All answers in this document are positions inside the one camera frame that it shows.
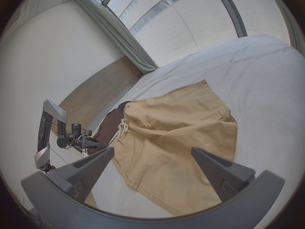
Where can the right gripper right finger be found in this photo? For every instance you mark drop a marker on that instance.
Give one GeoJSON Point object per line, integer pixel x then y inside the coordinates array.
{"type": "Point", "coordinates": [221, 173]}

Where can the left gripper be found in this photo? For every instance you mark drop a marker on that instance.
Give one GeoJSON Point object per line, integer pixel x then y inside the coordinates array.
{"type": "Point", "coordinates": [87, 143]}

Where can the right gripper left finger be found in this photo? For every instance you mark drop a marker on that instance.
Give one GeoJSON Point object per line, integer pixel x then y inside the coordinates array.
{"type": "Point", "coordinates": [83, 175]}

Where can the beige shorts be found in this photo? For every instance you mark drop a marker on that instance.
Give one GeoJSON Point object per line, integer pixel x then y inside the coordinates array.
{"type": "Point", "coordinates": [171, 139]}

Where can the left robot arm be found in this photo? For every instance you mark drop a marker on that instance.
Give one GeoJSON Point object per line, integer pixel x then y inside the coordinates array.
{"type": "Point", "coordinates": [53, 110]}

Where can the bed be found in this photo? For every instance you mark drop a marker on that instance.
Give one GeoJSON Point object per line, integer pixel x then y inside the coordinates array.
{"type": "Point", "coordinates": [238, 68]}

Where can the brown garment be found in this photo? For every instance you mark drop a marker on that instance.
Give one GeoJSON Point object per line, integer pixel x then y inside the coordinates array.
{"type": "Point", "coordinates": [110, 125]}

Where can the dark grey garment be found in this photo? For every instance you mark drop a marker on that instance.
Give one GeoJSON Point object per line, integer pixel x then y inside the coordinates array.
{"type": "Point", "coordinates": [122, 106]}

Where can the grey-green curtain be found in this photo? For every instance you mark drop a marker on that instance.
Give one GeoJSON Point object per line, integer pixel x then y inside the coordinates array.
{"type": "Point", "coordinates": [119, 32]}

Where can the window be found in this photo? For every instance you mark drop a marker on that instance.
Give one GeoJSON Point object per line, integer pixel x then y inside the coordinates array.
{"type": "Point", "coordinates": [178, 20]}

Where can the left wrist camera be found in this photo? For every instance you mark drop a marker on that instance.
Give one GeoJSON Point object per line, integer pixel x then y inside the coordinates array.
{"type": "Point", "coordinates": [88, 133]}

